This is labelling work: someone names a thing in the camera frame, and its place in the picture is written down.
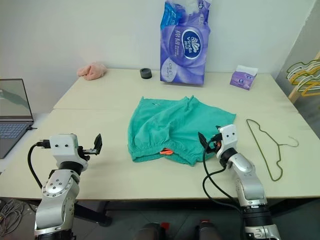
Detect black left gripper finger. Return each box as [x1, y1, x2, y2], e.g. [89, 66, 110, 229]
[93, 133, 104, 156]

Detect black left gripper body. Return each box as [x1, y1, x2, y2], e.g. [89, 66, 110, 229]
[76, 146, 98, 161]

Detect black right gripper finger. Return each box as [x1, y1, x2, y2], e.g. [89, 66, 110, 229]
[204, 139, 217, 154]
[197, 131, 209, 151]

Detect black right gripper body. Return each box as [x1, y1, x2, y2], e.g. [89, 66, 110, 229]
[208, 133, 223, 154]

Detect green shorts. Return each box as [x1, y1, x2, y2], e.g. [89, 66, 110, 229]
[127, 95, 237, 167]

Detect green wire hanger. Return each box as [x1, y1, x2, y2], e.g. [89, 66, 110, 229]
[245, 118, 300, 182]

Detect white hanger on rack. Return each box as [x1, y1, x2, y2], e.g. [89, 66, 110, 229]
[286, 59, 320, 79]

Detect black table leg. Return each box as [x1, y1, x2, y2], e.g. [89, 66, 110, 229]
[71, 199, 114, 228]

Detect small purple tissue pack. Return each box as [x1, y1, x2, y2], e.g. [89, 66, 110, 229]
[229, 64, 259, 92]

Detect pink cloth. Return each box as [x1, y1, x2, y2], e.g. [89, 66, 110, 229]
[76, 62, 109, 82]

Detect grey laptop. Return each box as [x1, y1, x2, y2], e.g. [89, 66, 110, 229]
[0, 78, 35, 160]

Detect dark rounded shape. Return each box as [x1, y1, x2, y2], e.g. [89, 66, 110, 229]
[196, 219, 221, 240]
[138, 221, 164, 240]

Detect black round cap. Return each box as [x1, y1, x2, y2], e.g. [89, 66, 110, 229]
[139, 67, 153, 81]

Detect purple toilet paper pack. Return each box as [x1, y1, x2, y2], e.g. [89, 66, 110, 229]
[159, 0, 214, 86]

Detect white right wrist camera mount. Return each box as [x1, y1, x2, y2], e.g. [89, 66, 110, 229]
[215, 124, 238, 159]

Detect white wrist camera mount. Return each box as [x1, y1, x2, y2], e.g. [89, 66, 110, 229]
[215, 124, 238, 159]
[48, 133, 89, 166]

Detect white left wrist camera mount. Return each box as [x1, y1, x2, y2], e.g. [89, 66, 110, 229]
[48, 133, 89, 166]

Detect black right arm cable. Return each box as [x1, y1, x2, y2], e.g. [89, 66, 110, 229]
[202, 141, 244, 214]

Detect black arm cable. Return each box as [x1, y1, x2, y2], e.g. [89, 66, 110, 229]
[202, 141, 244, 214]
[27, 140, 51, 190]

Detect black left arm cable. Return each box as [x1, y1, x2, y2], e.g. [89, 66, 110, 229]
[27, 140, 51, 190]

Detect grey floor cable bundle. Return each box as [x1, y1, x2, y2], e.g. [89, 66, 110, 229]
[0, 197, 39, 229]

